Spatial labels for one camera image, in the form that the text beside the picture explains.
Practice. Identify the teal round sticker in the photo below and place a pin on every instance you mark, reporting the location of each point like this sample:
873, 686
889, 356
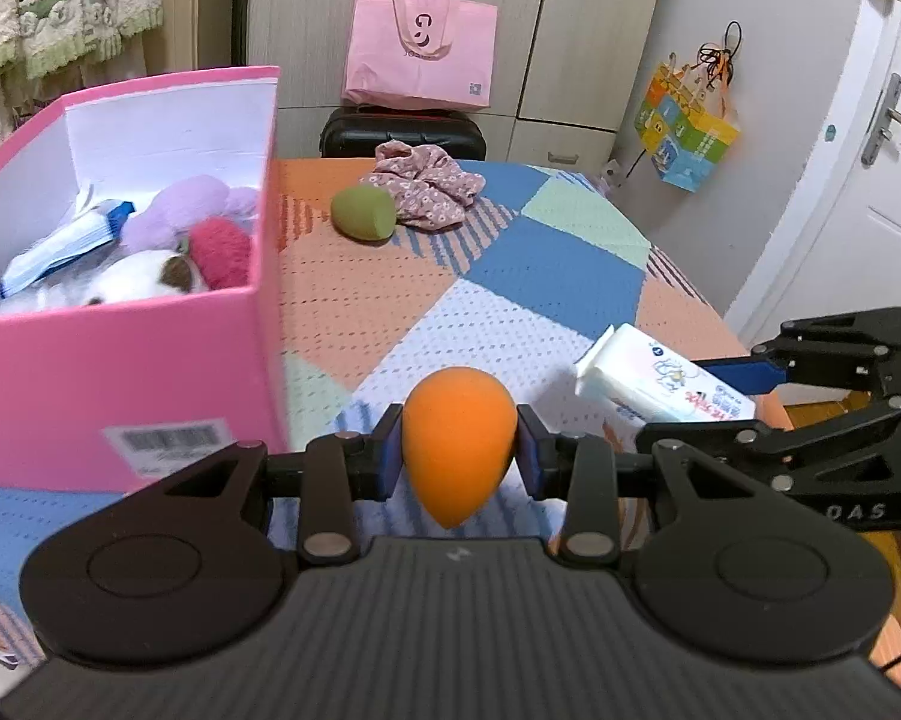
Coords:
832, 132

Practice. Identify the pink floral scrunchie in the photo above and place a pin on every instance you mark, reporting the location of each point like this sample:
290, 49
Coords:
428, 180

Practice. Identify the pink furry strawberry plush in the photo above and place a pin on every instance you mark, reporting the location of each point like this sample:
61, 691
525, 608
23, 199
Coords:
222, 251

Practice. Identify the white wet wipes pack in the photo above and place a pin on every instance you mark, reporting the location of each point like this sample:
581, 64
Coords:
645, 382

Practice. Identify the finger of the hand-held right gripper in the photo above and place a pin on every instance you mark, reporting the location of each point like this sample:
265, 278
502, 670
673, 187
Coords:
705, 436
743, 376

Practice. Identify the patchwork tablecloth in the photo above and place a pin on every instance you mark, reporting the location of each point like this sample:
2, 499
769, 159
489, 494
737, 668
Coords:
495, 300

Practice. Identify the beige wardrobe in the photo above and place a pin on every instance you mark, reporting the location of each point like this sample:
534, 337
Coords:
570, 30

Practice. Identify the black suitcase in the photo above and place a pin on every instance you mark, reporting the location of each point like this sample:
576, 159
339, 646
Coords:
398, 133

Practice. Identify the blue white tissue packet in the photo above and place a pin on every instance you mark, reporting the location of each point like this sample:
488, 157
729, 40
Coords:
60, 247

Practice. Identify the purple plush toy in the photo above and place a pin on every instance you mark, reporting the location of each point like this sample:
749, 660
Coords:
180, 210

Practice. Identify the pink tote bag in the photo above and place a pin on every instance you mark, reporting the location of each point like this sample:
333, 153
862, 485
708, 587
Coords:
420, 45

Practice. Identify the green makeup sponge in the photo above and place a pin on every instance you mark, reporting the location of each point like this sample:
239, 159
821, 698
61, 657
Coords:
364, 214

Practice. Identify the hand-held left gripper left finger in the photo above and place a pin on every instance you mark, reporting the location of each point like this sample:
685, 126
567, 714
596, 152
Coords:
392, 450

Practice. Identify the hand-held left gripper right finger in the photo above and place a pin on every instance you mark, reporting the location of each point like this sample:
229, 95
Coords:
527, 454

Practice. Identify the orange makeup sponge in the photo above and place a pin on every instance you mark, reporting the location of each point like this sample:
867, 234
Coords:
458, 450

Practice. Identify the colourful paper gift bag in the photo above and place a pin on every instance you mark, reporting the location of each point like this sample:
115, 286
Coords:
683, 127

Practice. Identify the pink cardboard box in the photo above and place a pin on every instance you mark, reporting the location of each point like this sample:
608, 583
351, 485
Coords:
120, 375

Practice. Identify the white door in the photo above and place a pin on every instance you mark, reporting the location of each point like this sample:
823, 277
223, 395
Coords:
833, 240

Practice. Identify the white brown-eared plush toy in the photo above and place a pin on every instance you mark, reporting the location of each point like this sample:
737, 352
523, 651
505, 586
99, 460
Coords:
135, 281

